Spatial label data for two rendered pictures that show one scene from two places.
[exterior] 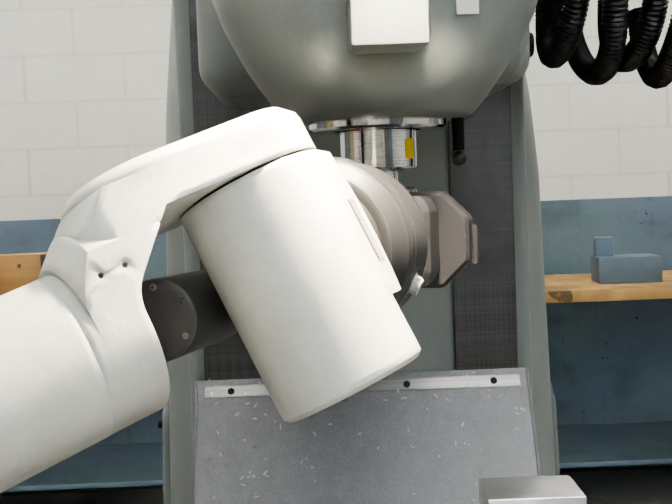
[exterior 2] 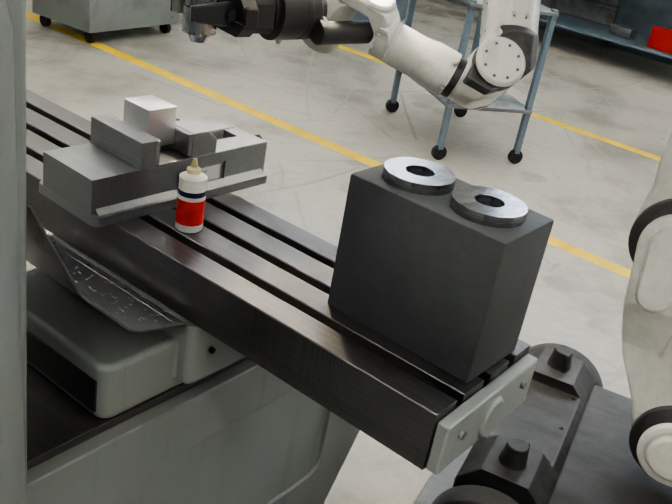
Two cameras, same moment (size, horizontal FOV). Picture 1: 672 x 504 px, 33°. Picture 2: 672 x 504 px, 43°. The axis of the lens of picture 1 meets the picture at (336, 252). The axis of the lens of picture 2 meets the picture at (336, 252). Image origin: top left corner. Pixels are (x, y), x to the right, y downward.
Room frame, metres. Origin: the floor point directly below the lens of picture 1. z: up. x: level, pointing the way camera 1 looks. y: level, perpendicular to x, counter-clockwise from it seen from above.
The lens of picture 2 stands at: (1.51, 0.85, 1.49)
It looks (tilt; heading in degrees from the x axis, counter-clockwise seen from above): 26 degrees down; 216
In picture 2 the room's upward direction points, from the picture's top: 10 degrees clockwise
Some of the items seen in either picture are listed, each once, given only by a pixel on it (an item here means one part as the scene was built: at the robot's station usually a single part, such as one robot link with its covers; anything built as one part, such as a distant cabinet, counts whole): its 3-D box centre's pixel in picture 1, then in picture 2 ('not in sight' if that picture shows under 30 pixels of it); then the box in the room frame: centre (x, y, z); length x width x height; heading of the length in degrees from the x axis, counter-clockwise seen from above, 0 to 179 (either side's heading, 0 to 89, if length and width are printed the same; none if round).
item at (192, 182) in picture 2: not in sight; (191, 193); (0.73, 0.02, 0.99); 0.04 x 0.04 x 0.11
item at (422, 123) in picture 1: (377, 124); not in sight; (0.70, -0.03, 1.31); 0.09 x 0.09 x 0.01
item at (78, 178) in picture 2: not in sight; (162, 154); (0.67, -0.12, 0.99); 0.35 x 0.15 x 0.11; 179
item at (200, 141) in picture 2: not in sight; (177, 130); (0.65, -0.12, 1.02); 0.12 x 0.06 x 0.04; 89
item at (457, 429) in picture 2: not in sight; (157, 220); (0.70, -0.08, 0.89); 1.24 x 0.23 x 0.08; 91
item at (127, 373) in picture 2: not in sight; (176, 289); (0.70, -0.03, 0.79); 0.50 x 0.35 x 0.12; 1
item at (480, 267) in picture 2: not in sight; (436, 259); (0.66, 0.40, 1.03); 0.22 x 0.12 x 0.20; 90
